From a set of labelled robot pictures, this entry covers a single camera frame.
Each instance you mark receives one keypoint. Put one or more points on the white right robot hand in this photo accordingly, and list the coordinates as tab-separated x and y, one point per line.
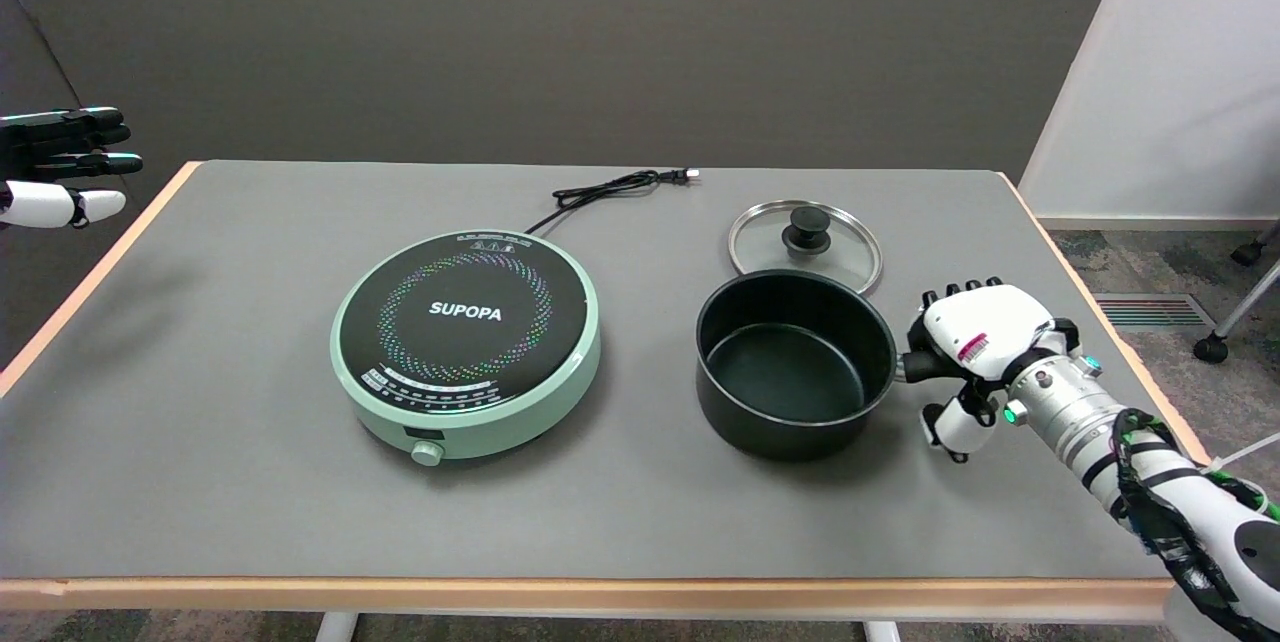
985	322

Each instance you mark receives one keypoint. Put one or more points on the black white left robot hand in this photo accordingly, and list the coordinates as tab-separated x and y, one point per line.
40	202

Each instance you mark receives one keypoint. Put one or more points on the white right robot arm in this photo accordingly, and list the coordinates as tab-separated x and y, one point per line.
1070	412

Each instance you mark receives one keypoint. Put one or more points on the striped floor vent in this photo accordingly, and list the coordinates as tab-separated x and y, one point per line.
1150	310

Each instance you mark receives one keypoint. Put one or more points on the chair base with casters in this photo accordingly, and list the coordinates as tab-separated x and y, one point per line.
1212	349

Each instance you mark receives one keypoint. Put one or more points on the glass lid with black knob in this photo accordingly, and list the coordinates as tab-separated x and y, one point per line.
760	242

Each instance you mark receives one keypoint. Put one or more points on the white table leg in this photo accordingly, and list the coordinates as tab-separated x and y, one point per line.
882	632
337	628

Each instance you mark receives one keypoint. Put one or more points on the gray table mat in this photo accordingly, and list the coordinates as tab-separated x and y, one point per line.
650	522

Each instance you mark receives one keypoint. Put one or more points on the green round induction cooker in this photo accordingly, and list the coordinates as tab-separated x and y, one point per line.
465	342

